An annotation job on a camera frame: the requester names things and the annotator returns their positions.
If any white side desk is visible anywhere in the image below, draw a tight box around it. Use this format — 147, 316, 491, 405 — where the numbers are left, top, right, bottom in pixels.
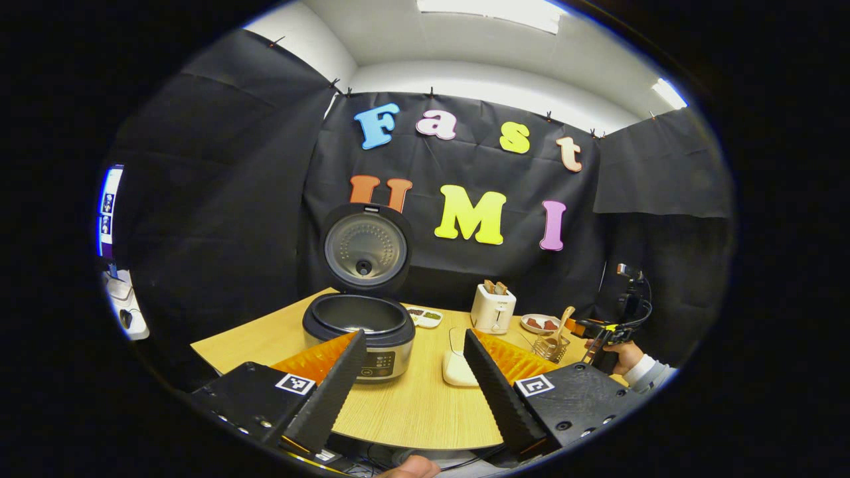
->
103, 269, 150, 341

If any ceiling light panel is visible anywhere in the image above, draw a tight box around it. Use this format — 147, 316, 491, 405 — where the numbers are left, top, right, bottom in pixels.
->
651, 78, 688, 110
417, 0, 565, 34

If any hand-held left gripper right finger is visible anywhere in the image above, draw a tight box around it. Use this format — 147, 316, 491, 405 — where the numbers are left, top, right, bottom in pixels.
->
463, 328, 645, 463

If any wooden spoon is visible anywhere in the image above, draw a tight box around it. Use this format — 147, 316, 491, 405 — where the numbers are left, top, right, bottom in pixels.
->
546, 306, 577, 353

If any computer monitor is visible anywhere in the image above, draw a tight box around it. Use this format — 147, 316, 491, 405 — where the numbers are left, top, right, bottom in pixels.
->
98, 165, 126, 260

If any small white plate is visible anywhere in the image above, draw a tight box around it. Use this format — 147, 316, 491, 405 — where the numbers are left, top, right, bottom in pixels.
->
520, 313, 562, 335

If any metal wire chopstick holder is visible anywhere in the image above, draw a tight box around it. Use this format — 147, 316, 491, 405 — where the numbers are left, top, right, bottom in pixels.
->
531, 332, 572, 364

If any white divided sauce dish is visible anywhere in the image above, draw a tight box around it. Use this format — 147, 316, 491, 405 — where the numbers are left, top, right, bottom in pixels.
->
406, 307, 444, 329

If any dark grey rice cooker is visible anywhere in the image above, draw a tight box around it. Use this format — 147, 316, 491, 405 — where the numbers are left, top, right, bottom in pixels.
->
302, 202, 417, 384

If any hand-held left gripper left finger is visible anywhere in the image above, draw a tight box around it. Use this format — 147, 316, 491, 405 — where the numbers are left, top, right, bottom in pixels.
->
189, 330, 368, 459

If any clear plastic rice container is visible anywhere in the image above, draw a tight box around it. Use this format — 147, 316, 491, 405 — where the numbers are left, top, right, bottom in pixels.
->
442, 325, 539, 388

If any white rice heap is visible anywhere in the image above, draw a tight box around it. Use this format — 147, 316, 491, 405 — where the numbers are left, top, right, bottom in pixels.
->
443, 350, 480, 388

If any white toaster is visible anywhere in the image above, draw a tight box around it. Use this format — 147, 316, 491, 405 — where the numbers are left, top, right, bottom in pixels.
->
470, 282, 517, 335

